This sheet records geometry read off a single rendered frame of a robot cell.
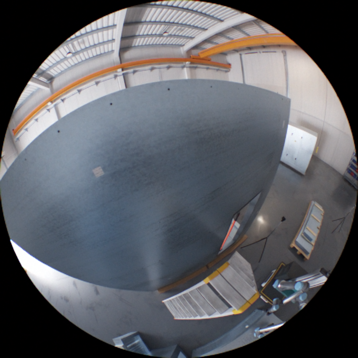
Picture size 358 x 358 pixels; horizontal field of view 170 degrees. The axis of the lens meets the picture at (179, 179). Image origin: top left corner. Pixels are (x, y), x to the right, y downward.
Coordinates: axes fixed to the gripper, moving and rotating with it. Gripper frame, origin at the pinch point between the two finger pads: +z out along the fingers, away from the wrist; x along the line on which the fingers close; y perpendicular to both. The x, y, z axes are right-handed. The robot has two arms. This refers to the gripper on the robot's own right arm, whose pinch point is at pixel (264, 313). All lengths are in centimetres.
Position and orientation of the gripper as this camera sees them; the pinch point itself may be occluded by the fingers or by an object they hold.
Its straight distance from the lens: 255.2
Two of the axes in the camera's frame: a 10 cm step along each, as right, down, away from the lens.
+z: -0.8, 9.5, 3.1
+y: 7.6, -1.4, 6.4
